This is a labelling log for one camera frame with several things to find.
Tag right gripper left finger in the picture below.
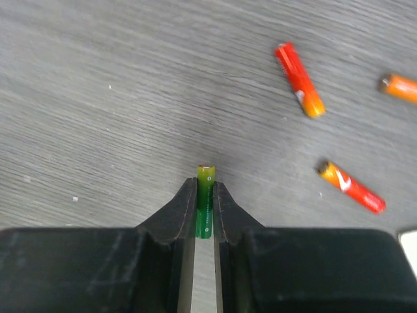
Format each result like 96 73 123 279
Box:
1 178 197 312

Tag orange battery pair left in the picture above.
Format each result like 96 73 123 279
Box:
379 73 417 104

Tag red orange battery centre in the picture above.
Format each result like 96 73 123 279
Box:
275 42 326 119

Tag green battery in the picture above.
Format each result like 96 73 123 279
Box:
195 164 216 239

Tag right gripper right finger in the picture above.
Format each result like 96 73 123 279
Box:
213 183 416 312

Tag red orange battery lower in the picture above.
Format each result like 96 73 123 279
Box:
317 160 386 214

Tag white remote battery cover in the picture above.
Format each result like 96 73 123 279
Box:
397 229 417 276

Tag red orange battery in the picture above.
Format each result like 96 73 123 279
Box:
275 42 326 119
317 160 386 214

